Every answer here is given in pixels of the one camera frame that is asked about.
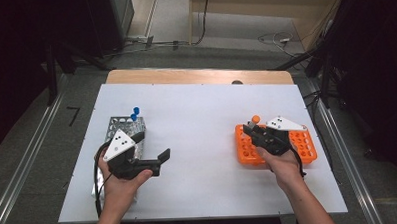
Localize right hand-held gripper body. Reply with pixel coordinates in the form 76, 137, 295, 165
252, 114, 309, 158

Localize orange test tube rack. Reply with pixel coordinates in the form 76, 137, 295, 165
234, 121, 318, 168

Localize black curtain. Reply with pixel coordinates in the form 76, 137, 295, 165
302, 0, 397, 192

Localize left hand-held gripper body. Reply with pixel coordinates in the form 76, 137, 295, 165
101, 126, 163, 181

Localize person's right hand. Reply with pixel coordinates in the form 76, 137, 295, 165
256, 142, 305, 193

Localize right hand-held gripper black cable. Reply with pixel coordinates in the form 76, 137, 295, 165
286, 139, 307, 179

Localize wooden table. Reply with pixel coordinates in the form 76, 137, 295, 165
104, 63, 295, 92

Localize black floor cables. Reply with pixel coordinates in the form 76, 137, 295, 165
301, 90, 325, 131

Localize black stand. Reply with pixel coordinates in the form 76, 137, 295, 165
43, 39, 115, 106
272, 45, 335, 111

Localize white floor cable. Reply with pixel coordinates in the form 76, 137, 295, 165
257, 30, 307, 59

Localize white board sheet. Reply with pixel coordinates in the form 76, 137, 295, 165
54, 75, 348, 224

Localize orange capped test tube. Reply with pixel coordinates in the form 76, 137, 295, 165
248, 114, 262, 129

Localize black hanging cable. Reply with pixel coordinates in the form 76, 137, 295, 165
191, 0, 213, 46

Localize metal test tube rack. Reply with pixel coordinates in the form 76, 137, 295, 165
89, 115, 150, 205

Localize person's left hand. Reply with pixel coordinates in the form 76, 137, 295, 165
97, 147, 155, 206

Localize light wooden desk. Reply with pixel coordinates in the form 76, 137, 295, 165
187, 0, 348, 56

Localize black cabinet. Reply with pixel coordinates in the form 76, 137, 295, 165
84, 0, 137, 60

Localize metal floor rail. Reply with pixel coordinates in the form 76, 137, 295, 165
296, 70, 387, 224
0, 72, 76, 224

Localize left hand-held gripper black cable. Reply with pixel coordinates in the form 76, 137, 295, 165
91, 141, 115, 220

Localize hand-held gripper black cable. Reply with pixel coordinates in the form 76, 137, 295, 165
286, 139, 307, 179
91, 141, 115, 220

